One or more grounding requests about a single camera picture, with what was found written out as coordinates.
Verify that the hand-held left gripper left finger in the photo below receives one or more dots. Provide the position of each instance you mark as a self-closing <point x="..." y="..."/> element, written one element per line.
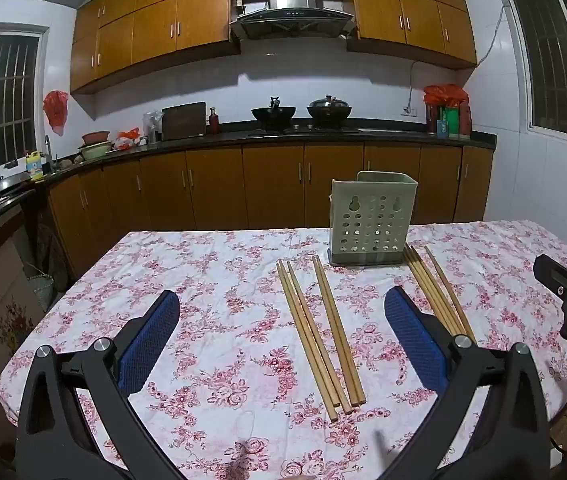
<point x="151" y="345"/>

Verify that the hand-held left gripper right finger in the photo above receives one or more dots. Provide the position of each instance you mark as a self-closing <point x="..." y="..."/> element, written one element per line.
<point x="416" y="340"/>

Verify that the wooden chopstick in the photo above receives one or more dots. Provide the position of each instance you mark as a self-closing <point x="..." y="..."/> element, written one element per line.
<point x="426" y="290"/>
<point x="319" y="337"/>
<point x="441" y="291"/>
<point x="451" y="292"/>
<point x="306" y="340"/>
<point x="433" y="290"/>
<point x="338" y="330"/>

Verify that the pale green perforated chopstick holder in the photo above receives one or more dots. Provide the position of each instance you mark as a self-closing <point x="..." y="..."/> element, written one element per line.
<point x="368" y="220"/>

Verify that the red floral tablecloth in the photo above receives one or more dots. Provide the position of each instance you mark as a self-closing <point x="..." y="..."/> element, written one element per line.
<point x="213" y="310"/>

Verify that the wooden lower kitchen cabinets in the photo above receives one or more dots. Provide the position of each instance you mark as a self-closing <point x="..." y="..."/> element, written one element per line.
<point x="223" y="190"/>

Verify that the wooden kitchen cabinets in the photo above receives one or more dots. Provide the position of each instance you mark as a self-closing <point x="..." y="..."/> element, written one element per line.
<point x="163" y="25"/>
<point x="223" y="190"/>

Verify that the green box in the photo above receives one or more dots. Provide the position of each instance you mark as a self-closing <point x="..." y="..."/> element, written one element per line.
<point x="452" y="122"/>

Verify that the small blue box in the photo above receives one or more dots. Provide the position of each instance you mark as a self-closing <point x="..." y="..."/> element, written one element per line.
<point x="442" y="129"/>

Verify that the green basin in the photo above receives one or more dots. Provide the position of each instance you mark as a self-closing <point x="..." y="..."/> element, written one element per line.
<point x="95" y="150"/>

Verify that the orange plastic bag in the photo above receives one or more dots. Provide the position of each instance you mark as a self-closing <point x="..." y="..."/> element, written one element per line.
<point x="126" y="140"/>

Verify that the yellow detergent bottle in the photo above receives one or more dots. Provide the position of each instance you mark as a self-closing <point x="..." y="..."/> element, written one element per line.
<point x="35" y="167"/>

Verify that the red basin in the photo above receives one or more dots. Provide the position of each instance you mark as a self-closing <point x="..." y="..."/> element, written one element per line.
<point x="95" y="137"/>

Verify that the metal pan lid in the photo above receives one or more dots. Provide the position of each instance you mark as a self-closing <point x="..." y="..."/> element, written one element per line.
<point x="3" y="187"/>

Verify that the metal faucet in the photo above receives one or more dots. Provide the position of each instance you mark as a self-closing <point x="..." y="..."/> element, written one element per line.
<point x="49" y="152"/>

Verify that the black kitchen countertop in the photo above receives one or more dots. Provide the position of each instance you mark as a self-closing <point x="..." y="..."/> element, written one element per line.
<point x="223" y="138"/>

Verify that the clear plastic bag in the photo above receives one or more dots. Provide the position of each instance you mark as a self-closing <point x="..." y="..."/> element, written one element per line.
<point x="153" y="125"/>

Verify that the dark cutting board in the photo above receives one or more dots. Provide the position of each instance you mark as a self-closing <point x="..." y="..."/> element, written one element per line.
<point x="183" y="121"/>

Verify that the red bottle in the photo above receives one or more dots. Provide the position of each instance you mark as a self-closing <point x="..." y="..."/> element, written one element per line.
<point x="214" y="122"/>

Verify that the gas stove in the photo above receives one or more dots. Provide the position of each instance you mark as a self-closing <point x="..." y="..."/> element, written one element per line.
<point x="303" y="127"/>

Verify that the black pot with lid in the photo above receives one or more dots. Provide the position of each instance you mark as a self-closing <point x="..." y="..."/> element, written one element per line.
<point x="329" y="109"/>

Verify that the black wok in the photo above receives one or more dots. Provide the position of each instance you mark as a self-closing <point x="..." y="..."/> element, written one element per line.
<point x="273" y="112"/>

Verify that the wooden upper kitchen cabinets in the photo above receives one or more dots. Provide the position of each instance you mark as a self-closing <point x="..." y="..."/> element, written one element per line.
<point x="163" y="25"/>

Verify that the steel range hood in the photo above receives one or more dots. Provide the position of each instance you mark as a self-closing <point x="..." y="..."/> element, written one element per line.
<point x="291" y="15"/>

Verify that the barred window with grey frame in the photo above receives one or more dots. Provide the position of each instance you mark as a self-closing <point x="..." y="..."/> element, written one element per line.
<point x="558" y="60"/>

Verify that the wall socket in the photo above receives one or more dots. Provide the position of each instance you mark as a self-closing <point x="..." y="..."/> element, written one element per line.
<point x="409" y="110"/>

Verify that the red plastic bag on wall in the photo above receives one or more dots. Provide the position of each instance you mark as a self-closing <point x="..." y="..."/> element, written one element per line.
<point x="56" y="110"/>

